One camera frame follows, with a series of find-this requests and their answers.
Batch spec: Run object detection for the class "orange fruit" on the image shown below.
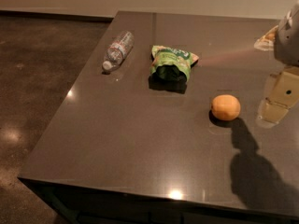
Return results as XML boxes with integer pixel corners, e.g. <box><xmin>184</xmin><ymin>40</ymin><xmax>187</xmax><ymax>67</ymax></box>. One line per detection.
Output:
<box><xmin>211</xmin><ymin>94</ymin><xmax>241</xmax><ymax>121</ymax></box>

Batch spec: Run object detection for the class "green chip bag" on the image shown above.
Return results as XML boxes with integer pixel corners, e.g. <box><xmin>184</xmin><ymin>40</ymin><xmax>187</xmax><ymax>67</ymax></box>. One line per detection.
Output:
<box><xmin>150</xmin><ymin>45</ymin><xmax>199</xmax><ymax>82</ymax></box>

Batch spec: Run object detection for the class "clear plastic water bottle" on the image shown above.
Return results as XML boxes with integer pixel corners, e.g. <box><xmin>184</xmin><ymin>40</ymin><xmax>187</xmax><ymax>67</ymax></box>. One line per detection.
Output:
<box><xmin>102</xmin><ymin>31</ymin><xmax>135</xmax><ymax>73</ymax></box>

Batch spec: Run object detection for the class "beige translucent gripper finger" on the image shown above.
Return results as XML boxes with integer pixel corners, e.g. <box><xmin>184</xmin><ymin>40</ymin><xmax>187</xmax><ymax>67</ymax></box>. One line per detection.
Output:
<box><xmin>256</xmin><ymin>66</ymin><xmax>299</xmax><ymax>128</ymax></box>
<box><xmin>254</xmin><ymin>25</ymin><xmax>278</xmax><ymax>51</ymax></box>

